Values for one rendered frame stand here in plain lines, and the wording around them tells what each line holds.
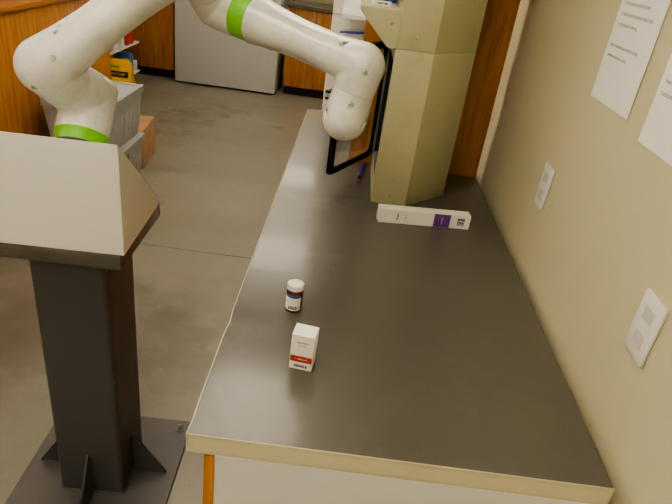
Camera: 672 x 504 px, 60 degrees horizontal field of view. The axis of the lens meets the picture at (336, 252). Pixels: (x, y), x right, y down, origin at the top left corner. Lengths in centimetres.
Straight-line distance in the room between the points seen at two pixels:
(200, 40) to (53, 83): 547
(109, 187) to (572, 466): 108
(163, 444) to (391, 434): 134
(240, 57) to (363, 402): 598
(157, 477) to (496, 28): 188
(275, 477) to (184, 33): 621
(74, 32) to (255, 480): 101
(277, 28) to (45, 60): 52
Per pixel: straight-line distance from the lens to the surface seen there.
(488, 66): 215
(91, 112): 157
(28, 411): 248
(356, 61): 137
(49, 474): 223
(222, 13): 154
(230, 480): 106
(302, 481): 104
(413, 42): 173
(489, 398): 116
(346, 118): 139
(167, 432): 229
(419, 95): 175
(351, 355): 117
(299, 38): 144
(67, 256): 151
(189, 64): 698
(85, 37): 146
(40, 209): 148
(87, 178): 140
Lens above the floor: 166
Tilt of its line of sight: 28 degrees down
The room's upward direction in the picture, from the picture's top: 8 degrees clockwise
